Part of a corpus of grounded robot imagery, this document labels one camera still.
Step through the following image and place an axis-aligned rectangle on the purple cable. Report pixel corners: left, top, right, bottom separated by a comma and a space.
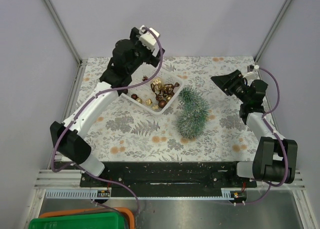
49, 26, 166, 213
246, 67, 293, 207

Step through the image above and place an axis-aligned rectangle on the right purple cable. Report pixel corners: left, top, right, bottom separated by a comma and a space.
246, 67, 293, 207

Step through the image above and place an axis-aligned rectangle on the aluminium frame rail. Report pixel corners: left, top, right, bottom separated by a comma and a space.
221, 170, 306, 199

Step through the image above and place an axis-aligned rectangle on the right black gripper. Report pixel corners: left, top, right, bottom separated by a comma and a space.
210, 69, 250, 104

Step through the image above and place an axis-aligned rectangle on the large gold striped bauble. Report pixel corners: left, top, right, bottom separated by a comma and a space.
150, 77, 163, 93

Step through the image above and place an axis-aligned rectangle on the green plastic bin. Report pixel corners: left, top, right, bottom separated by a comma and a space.
28, 212, 128, 229

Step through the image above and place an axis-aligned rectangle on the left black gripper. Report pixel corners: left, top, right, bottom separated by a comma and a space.
128, 28, 166, 75

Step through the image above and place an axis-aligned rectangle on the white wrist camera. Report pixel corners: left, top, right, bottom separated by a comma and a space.
243, 64, 260, 81
138, 25, 160, 52

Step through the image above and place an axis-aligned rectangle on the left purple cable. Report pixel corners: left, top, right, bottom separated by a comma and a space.
49, 26, 166, 213

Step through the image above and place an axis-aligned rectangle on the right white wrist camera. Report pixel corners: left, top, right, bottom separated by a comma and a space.
243, 64, 260, 81

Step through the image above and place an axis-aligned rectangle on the white plastic basket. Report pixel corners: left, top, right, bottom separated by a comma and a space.
121, 63, 185, 116

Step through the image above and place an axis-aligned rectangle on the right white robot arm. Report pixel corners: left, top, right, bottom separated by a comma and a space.
210, 70, 298, 187

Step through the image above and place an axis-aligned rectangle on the small gold bauble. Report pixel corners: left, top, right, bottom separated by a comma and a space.
146, 99, 153, 106

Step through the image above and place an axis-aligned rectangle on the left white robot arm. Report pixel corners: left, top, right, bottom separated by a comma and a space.
50, 25, 165, 187

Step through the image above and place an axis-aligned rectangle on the floral patterned table mat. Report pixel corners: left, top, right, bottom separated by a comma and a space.
85, 56, 259, 162

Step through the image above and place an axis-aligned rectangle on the white slotted cable duct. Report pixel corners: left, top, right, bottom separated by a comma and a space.
45, 188, 112, 200

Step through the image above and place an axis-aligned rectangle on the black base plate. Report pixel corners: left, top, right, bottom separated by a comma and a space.
79, 161, 257, 198

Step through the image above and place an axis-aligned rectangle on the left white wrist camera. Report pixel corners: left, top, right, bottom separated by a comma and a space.
138, 25, 160, 52

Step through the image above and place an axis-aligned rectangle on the brown shiny bauble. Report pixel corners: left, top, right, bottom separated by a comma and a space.
158, 99, 167, 109

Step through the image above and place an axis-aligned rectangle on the orange plastic bin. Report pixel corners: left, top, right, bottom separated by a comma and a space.
38, 207, 136, 229

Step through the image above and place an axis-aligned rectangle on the small green christmas tree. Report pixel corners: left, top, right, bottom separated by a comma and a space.
176, 86, 210, 140

